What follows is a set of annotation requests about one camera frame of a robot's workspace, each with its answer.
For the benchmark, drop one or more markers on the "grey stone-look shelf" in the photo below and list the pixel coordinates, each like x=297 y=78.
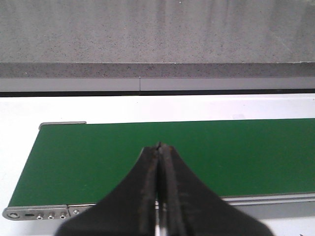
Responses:
x=156 y=38

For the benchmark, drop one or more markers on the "far metal conveyor plate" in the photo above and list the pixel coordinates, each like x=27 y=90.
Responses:
x=61 y=123

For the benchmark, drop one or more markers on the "metal conveyor end plate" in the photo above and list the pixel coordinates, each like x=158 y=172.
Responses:
x=23 y=213

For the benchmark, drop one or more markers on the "aluminium conveyor rail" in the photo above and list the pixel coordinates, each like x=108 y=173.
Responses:
x=257 y=206

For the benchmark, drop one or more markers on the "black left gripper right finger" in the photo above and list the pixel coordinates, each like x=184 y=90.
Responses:
x=189 y=208

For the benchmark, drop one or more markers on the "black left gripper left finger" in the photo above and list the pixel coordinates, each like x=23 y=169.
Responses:
x=140 y=183

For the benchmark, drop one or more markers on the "green conveyor belt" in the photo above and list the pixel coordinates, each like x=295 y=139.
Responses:
x=80 y=163

